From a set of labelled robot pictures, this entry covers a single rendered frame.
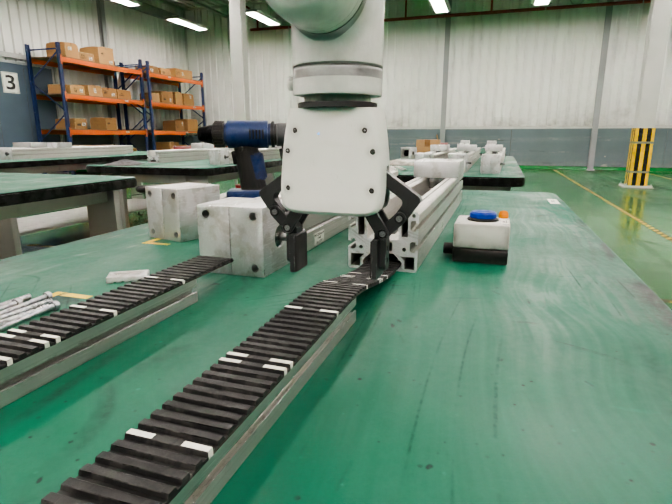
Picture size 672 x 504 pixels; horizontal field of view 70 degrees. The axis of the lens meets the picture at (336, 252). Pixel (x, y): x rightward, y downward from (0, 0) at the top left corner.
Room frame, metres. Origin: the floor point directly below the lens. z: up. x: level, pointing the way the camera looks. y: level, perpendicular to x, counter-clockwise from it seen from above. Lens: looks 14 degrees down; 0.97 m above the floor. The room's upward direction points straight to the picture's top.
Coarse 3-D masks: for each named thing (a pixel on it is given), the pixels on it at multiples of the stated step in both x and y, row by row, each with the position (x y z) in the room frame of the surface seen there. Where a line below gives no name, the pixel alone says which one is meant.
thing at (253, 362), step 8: (232, 352) 0.32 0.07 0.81; (224, 360) 0.31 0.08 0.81; (232, 360) 0.31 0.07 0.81; (240, 360) 0.31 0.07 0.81; (248, 360) 0.31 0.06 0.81; (256, 360) 0.31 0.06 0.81; (264, 360) 0.31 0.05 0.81; (272, 360) 0.31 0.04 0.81; (280, 360) 0.31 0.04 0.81; (248, 368) 0.30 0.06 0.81; (256, 368) 0.30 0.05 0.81; (264, 368) 0.30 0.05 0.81; (272, 368) 0.30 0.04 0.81; (280, 368) 0.30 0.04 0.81; (288, 368) 0.30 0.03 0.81
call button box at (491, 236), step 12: (468, 216) 0.77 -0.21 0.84; (456, 228) 0.71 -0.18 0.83; (468, 228) 0.71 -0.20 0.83; (480, 228) 0.70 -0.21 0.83; (492, 228) 0.70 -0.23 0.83; (504, 228) 0.69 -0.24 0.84; (456, 240) 0.71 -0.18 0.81; (468, 240) 0.71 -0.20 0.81; (480, 240) 0.70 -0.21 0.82; (492, 240) 0.70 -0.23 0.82; (504, 240) 0.69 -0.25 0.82; (444, 252) 0.75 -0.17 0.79; (456, 252) 0.71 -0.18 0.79; (468, 252) 0.71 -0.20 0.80; (480, 252) 0.70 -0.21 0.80; (492, 252) 0.70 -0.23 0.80; (504, 252) 0.69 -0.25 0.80; (504, 264) 0.69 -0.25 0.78
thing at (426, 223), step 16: (432, 192) 0.89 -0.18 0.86; (448, 192) 1.02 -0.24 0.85; (384, 208) 0.78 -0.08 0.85; (416, 208) 0.69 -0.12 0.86; (432, 208) 0.78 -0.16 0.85; (448, 208) 1.05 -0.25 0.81; (352, 224) 0.69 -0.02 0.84; (368, 224) 0.68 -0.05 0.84; (416, 224) 0.70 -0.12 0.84; (432, 224) 0.79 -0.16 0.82; (368, 240) 0.67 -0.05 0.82; (400, 240) 0.66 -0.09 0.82; (416, 240) 0.65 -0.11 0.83; (432, 240) 0.80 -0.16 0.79; (352, 256) 0.69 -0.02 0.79; (368, 256) 0.70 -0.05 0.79; (400, 256) 0.66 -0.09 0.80; (416, 256) 0.65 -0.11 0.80
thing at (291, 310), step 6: (288, 306) 0.42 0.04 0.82; (294, 306) 0.42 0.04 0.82; (282, 312) 0.40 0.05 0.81; (288, 312) 0.40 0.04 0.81; (294, 312) 0.40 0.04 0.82; (300, 312) 0.40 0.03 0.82; (306, 312) 0.40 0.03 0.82; (312, 312) 0.41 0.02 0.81; (318, 312) 0.40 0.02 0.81; (324, 312) 0.40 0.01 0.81; (330, 312) 0.40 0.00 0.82; (336, 312) 0.40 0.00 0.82; (324, 318) 0.39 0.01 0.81; (330, 318) 0.39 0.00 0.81
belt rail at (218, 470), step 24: (336, 336) 0.41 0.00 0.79; (312, 360) 0.36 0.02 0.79; (288, 384) 0.32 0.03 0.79; (264, 408) 0.27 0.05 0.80; (240, 432) 0.25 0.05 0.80; (264, 432) 0.27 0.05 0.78; (216, 456) 0.22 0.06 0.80; (240, 456) 0.24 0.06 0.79; (192, 480) 0.20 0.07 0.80; (216, 480) 0.22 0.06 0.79
